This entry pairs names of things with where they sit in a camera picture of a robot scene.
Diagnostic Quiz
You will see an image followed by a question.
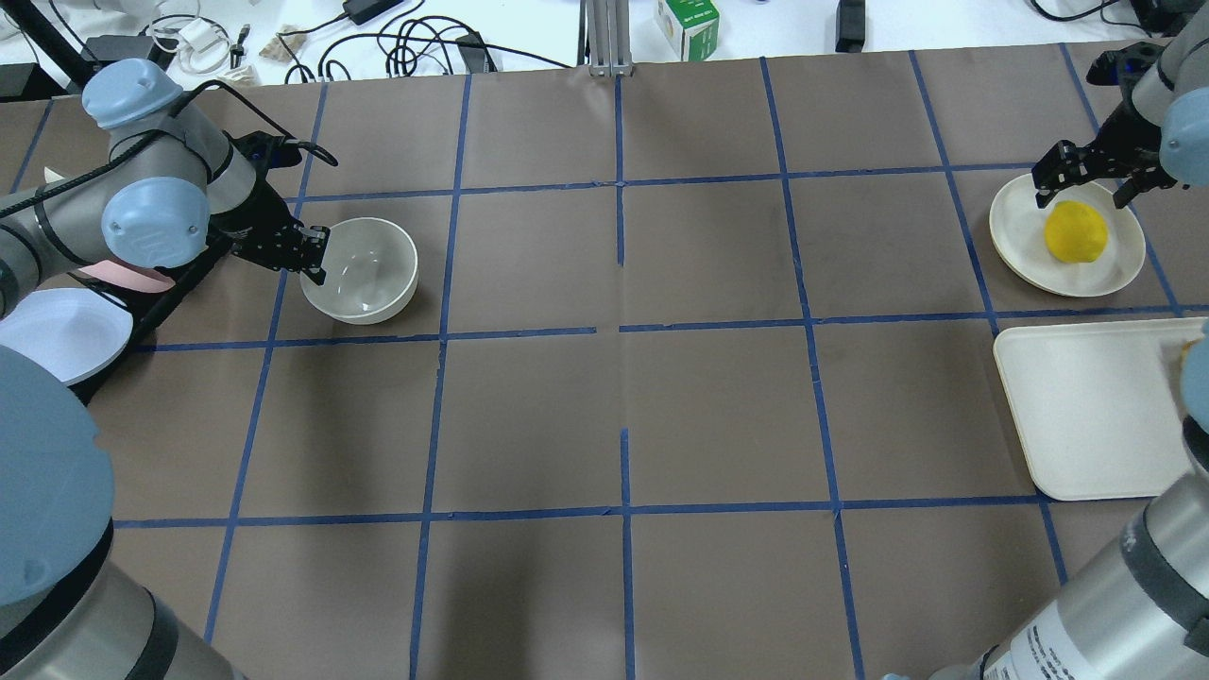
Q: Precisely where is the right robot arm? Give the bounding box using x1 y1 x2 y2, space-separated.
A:
935 8 1208 679

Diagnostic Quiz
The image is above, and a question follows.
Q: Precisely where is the white bowl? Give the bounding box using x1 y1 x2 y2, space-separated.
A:
299 218 420 325

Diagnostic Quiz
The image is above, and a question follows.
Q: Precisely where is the yellow lemon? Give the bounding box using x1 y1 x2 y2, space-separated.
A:
1042 198 1110 264

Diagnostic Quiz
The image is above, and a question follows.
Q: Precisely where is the white rectangular tray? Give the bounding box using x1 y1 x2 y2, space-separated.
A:
993 317 1207 501

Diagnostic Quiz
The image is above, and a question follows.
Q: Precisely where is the white round plate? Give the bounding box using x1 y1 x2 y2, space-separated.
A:
989 174 1146 298

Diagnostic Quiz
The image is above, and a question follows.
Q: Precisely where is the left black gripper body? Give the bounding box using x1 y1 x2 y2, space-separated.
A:
215 132 308 270

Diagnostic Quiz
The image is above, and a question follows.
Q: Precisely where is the sliced bread loaf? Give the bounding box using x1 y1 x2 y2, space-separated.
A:
1179 338 1204 365

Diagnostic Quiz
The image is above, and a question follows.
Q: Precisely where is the black power adapter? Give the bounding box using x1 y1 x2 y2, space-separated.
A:
834 0 867 53

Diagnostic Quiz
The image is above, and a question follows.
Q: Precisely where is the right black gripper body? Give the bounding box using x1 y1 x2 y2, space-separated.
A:
1084 42 1165 179

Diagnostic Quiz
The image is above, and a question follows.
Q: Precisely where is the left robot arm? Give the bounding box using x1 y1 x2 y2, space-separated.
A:
1 58 337 679

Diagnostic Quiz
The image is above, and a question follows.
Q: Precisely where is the green white box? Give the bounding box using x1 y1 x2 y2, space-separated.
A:
654 1 721 60

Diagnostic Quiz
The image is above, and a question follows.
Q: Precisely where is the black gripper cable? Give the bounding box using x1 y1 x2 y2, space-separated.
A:
0 79 339 223

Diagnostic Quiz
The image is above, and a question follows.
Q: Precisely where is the aluminium frame post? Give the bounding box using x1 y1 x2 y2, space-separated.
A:
577 0 634 77

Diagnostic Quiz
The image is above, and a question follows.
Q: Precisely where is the black dish rack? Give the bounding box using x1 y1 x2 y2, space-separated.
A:
68 235 233 407

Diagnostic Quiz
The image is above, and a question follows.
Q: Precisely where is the pink plate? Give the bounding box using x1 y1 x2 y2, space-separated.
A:
77 260 177 294

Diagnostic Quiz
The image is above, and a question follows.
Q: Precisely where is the blue plate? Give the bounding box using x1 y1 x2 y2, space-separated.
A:
1 288 133 386

